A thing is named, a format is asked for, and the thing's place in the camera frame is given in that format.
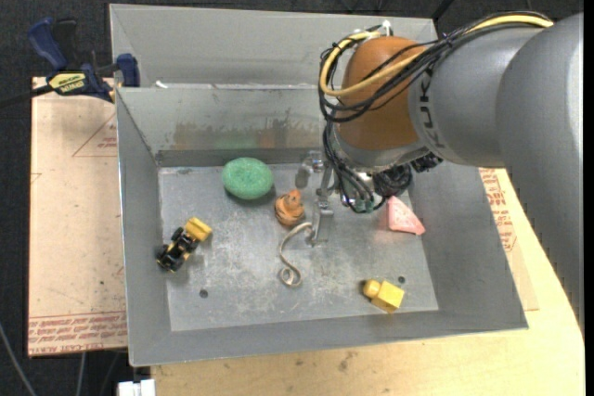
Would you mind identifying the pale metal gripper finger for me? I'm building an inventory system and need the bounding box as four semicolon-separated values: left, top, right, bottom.
309;198;336;246
294;151;327;190

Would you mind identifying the orange striped toy animal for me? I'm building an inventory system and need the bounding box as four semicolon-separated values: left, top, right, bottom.
274;189;307;228

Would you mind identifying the green round sponge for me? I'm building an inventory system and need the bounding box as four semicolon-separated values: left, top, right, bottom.
221;157;275;201

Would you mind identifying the pink triangular toy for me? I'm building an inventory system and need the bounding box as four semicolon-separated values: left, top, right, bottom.
379;195;427;236

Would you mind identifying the grey metal bin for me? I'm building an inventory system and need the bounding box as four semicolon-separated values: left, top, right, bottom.
109;3;530;368

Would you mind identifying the yellow toy block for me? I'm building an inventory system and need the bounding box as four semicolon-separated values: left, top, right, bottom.
361;278;407;315

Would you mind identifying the yellow and black toy truck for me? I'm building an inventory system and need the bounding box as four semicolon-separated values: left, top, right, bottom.
155;216;213;274

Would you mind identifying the brown cardboard board, red print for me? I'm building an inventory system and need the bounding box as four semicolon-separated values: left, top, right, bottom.
27;76;541;359

